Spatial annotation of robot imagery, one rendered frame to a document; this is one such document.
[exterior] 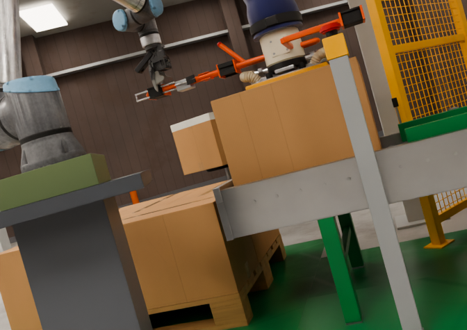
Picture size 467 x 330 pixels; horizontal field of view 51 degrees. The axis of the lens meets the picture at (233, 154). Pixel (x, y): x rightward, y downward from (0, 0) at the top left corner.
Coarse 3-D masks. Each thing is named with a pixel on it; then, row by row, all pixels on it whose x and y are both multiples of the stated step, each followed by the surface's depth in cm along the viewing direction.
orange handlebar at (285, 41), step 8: (320, 24) 177; (304, 32) 179; (312, 32) 178; (280, 40) 183; (288, 40) 181; (312, 40) 202; (288, 48) 197; (240, 64) 211; (248, 64) 210; (208, 72) 215; (216, 72) 214; (200, 80) 216; (208, 80) 221; (168, 88) 220
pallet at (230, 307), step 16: (272, 256) 295; (256, 272) 237; (256, 288) 249; (176, 304) 215; (192, 304) 213; (224, 304) 209; (240, 304) 207; (208, 320) 220; (224, 320) 209; (240, 320) 207
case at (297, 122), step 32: (352, 64) 184; (256, 96) 195; (288, 96) 191; (320, 96) 188; (224, 128) 200; (256, 128) 196; (288, 128) 193; (320, 128) 189; (256, 160) 198; (288, 160) 194; (320, 160) 191
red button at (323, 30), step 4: (328, 24) 154; (332, 24) 153; (336, 24) 154; (340, 24) 155; (320, 28) 156; (324, 28) 155; (328, 28) 154; (332, 28) 154; (336, 28) 154; (340, 28) 156; (320, 32) 156; (324, 32) 156; (328, 32) 156; (332, 32) 155; (336, 32) 156; (328, 36) 156
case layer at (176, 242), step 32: (192, 192) 285; (128, 224) 217; (160, 224) 213; (192, 224) 209; (0, 256) 238; (160, 256) 215; (192, 256) 211; (224, 256) 207; (256, 256) 244; (0, 288) 240; (160, 288) 216; (192, 288) 212; (224, 288) 208; (32, 320) 236
